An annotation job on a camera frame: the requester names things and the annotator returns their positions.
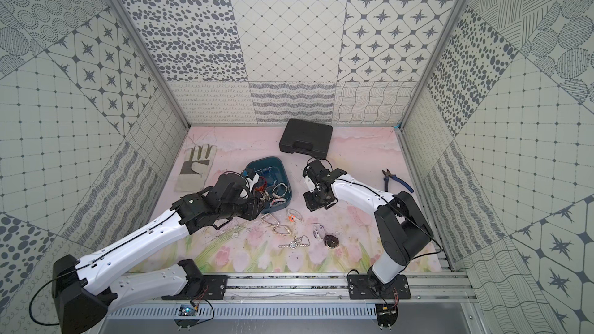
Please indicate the dark brown watch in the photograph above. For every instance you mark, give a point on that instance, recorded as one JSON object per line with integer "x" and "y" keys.
{"x": 331, "y": 241}

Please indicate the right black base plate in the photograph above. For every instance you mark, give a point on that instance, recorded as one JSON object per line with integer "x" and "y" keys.
{"x": 365, "y": 287}

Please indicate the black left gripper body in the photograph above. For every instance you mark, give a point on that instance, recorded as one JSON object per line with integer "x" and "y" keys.
{"x": 253, "y": 193}

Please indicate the beige triangular watch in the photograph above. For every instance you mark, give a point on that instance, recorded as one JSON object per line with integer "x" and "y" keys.
{"x": 280, "y": 191}

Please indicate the red watch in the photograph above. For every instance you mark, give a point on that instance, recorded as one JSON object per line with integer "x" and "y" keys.
{"x": 261, "y": 185}

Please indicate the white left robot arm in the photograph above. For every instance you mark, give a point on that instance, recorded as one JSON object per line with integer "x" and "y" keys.
{"x": 87, "y": 289}

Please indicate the pink white watch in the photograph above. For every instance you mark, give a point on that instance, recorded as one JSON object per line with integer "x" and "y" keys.
{"x": 278, "y": 201}

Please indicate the blue handled pliers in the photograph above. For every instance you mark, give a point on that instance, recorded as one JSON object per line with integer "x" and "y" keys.
{"x": 388, "y": 177}

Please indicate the blue watch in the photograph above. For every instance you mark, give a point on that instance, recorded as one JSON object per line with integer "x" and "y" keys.
{"x": 269, "y": 168}

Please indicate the aluminium rail frame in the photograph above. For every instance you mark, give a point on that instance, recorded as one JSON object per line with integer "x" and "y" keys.
{"x": 314, "y": 270}

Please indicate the black plastic tool case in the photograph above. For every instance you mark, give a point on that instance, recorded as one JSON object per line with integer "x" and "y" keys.
{"x": 306, "y": 138}

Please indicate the silver rhinestone watch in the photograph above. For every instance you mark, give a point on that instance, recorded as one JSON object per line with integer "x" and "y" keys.
{"x": 298, "y": 242}

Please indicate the beige watch upper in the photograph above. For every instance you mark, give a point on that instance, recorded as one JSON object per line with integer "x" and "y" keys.
{"x": 270, "y": 220}

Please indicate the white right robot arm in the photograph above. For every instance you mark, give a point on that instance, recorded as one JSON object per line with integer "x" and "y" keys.
{"x": 403, "y": 230}

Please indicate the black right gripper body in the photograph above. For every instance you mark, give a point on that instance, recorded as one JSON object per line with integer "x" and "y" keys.
{"x": 315, "y": 201}

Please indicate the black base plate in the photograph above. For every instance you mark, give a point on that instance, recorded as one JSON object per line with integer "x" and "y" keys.
{"x": 365, "y": 287}
{"x": 212, "y": 287}

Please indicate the orange white digital watch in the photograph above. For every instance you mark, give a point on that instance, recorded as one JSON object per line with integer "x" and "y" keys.
{"x": 294, "y": 216}

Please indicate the teal storage box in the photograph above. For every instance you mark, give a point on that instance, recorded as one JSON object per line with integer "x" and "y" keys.
{"x": 273, "y": 179}

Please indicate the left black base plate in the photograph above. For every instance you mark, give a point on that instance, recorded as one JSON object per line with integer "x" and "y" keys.
{"x": 212, "y": 287}

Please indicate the beige watch lower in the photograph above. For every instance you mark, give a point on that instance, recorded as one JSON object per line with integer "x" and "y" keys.
{"x": 282, "y": 230}

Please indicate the white slotted cable duct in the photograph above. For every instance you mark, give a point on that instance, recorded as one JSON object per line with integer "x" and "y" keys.
{"x": 333, "y": 310}

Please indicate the grey white work glove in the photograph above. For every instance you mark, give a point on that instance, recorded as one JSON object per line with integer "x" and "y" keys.
{"x": 198, "y": 161}

